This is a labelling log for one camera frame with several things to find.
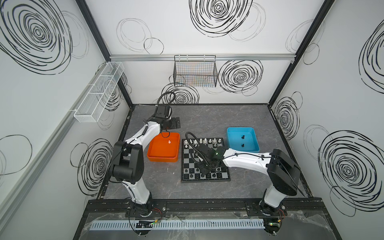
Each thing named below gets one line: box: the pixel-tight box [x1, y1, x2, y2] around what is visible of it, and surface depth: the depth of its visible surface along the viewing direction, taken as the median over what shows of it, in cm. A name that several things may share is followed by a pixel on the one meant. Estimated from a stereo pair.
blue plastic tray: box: [226, 127, 260, 153], surface depth 101 cm
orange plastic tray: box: [147, 132, 180, 163], surface depth 96 cm
